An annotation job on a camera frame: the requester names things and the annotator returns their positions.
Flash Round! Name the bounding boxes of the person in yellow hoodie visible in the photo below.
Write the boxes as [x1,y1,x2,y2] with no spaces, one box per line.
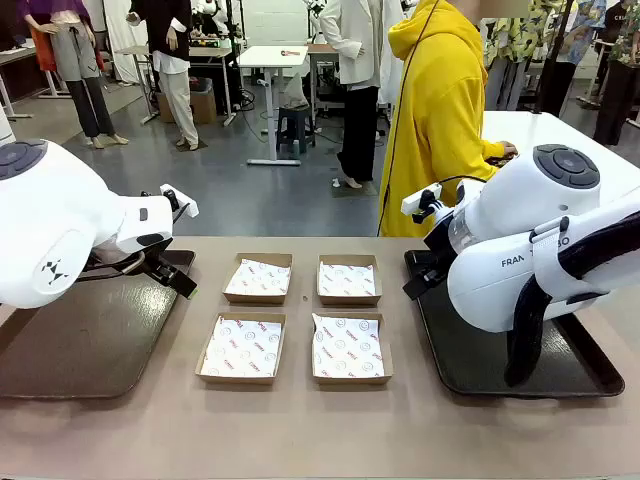
[377,0,507,238]

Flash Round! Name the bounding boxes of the white standing desk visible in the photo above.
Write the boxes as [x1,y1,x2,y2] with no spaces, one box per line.
[236,44,310,167]

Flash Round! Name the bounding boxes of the white velcro strap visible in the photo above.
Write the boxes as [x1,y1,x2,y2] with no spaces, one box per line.
[529,216,572,307]

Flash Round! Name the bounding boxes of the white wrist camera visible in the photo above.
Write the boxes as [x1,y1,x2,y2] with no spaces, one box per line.
[159,183,200,219]
[401,183,444,224]

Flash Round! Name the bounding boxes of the dark brown plastic tray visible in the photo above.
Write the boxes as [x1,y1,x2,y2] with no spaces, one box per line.
[403,248,626,399]
[0,248,197,400]

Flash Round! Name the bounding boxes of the person's right forearm yellow sleeve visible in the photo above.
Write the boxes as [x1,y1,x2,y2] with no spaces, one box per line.
[447,130,504,175]

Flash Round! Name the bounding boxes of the white plastic bag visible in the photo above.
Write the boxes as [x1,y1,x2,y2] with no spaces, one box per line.
[283,71,312,110]

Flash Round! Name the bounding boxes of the black stand pole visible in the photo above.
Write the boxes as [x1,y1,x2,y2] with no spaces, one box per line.
[531,0,575,116]

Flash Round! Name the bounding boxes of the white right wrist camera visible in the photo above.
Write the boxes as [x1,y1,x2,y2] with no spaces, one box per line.
[401,183,444,224]

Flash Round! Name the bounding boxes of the black cable sleeve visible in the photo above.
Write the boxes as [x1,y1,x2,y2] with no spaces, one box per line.
[503,209,640,389]

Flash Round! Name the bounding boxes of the mannequin black top cream trousers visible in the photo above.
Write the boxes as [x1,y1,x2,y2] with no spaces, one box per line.
[124,0,201,152]

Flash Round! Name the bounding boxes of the brown cardboard box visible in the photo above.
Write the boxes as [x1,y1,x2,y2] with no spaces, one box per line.
[316,253,384,307]
[222,252,294,305]
[310,312,394,386]
[194,312,288,386]

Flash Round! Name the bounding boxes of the large white table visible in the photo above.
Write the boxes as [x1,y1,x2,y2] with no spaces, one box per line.
[481,110,640,202]

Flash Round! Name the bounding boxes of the wooden top desk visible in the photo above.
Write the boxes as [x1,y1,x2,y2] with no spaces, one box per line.
[115,44,237,127]

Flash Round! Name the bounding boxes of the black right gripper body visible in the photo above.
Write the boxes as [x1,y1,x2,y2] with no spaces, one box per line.
[422,227,457,277]

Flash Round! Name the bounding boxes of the mannequin dark floral shirt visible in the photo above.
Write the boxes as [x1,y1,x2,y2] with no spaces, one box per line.
[593,0,640,148]

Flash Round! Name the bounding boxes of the mannequin purple top grey trousers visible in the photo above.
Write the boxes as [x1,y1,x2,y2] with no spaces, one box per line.
[17,0,130,150]

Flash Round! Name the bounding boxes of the mannequin blue floral shirt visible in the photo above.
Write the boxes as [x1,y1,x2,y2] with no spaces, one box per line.
[542,0,609,119]

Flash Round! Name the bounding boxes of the brown cardboard carton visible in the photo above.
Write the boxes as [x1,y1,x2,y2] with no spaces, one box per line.
[155,81,219,126]

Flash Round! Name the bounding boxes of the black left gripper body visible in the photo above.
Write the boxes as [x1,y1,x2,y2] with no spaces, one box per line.
[139,248,177,282]

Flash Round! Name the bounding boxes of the mannequin white jacket black trousers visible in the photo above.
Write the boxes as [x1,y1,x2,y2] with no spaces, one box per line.
[319,0,389,190]

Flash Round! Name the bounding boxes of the mannequin yellow floral shirt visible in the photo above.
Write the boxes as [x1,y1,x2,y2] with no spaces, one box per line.
[481,0,552,112]

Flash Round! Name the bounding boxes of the grey plastic stool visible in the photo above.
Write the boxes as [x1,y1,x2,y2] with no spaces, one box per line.
[275,104,318,155]

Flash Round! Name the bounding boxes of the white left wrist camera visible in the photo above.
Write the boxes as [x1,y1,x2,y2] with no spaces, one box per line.
[159,183,200,219]

